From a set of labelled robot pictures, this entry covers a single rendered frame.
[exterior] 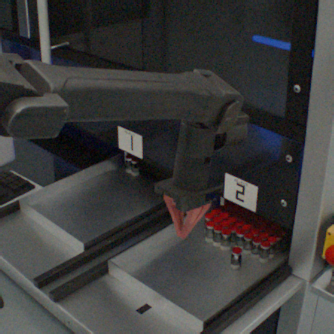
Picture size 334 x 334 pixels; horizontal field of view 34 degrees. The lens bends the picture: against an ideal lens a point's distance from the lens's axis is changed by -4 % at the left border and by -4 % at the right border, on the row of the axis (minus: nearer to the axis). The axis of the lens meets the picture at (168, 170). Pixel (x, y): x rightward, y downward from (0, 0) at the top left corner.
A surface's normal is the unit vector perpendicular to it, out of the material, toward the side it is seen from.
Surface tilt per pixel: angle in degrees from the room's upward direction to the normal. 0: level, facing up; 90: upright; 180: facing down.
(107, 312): 0
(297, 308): 90
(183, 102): 105
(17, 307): 0
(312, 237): 90
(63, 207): 0
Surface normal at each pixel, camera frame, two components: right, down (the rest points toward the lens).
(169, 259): 0.00, -0.88
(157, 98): 0.66, 0.57
